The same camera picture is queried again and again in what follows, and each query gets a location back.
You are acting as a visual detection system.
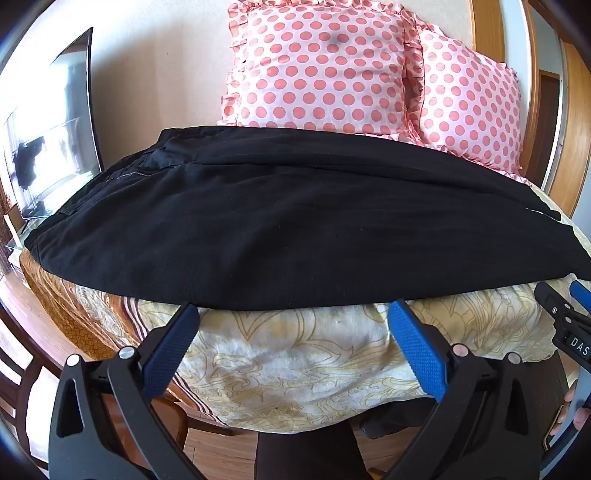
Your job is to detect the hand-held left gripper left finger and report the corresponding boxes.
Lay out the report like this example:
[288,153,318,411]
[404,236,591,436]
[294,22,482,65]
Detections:
[46,302,201,480]

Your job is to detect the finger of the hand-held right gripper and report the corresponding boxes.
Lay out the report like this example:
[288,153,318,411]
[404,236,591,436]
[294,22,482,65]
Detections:
[569,280,591,317]
[534,281,565,321]

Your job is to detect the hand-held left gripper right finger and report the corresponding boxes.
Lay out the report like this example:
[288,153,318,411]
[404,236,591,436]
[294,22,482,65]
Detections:
[387,300,555,480]

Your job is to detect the black pants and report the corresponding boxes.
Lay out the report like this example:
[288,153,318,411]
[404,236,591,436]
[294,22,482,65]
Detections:
[25,126,578,312]

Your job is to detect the person's right hand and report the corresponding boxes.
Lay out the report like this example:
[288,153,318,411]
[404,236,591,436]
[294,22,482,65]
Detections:
[549,387,581,438]

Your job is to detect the cream patterned bedspread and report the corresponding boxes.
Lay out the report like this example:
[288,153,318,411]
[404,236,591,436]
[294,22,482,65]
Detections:
[18,171,591,437]

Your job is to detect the dark wooden chair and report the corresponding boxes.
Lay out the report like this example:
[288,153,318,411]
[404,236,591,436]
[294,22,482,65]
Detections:
[0,300,51,416]

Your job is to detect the person's dark trouser leg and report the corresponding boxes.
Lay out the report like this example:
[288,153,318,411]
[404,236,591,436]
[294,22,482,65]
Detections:
[255,422,368,480]

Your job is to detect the wooden door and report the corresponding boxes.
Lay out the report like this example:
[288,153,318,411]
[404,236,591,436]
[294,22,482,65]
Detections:
[538,41,591,222]

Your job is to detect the glass television stand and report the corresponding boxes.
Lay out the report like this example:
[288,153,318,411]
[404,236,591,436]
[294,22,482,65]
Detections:
[4,203,51,278]

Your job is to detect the small pink polka-dot pillow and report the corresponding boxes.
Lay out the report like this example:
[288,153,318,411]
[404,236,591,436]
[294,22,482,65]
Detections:
[406,25,525,174]

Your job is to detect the flat screen television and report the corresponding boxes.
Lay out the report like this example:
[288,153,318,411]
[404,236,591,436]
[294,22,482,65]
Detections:
[0,27,105,220]

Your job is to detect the wooden headboard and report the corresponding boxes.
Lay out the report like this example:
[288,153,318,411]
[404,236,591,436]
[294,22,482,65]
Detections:
[470,0,541,185]

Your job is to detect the large pink polka-dot pillow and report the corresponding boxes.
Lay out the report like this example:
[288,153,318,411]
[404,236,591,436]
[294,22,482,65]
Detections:
[221,0,423,139]

